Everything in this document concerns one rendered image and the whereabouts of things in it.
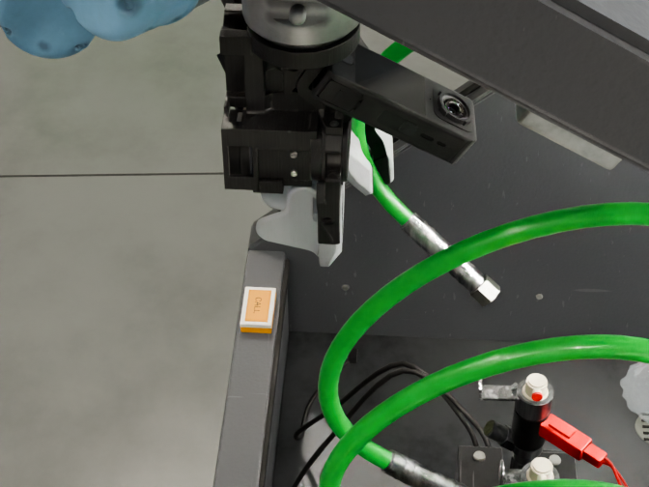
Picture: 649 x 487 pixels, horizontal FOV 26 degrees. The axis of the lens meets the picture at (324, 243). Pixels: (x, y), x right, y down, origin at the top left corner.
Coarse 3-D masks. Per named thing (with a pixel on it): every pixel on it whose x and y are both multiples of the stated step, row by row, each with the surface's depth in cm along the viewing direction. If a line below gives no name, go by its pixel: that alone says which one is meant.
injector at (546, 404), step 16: (528, 400) 107; (544, 400) 107; (528, 416) 108; (544, 416) 108; (496, 432) 111; (512, 432) 111; (528, 432) 109; (512, 448) 112; (528, 448) 111; (512, 464) 114
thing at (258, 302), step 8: (248, 296) 136; (256, 296) 136; (264, 296) 136; (248, 304) 135; (256, 304) 135; (264, 304) 135; (248, 312) 135; (256, 312) 135; (264, 312) 135; (248, 320) 134; (256, 320) 134; (264, 320) 134; (272, 320) 135; (240, 328) 134; (248, 328) 134; (256, 328) 134
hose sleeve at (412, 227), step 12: (420, 216) 113; (408, 228) 113; (420, 228) 113; (432, 228) 113; (420, 240) 113; (432, 240) 113; (444, 240) 113; (432, 252) 113; (468, 264) 114; (456, 276) 114; (468, 276) 113; (480, 276) 114; (468, 288) 114
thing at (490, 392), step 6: (516, 384) 109; (486, 390) 108; (492, 390) 108; (498, 390) 108; (504, 390) 108; (510, 390) 108; (486, 396) 108; (492, 396) 108; (498, 396) 108; (504, 396) 108; (510, 396) 108; (516, 396) 108
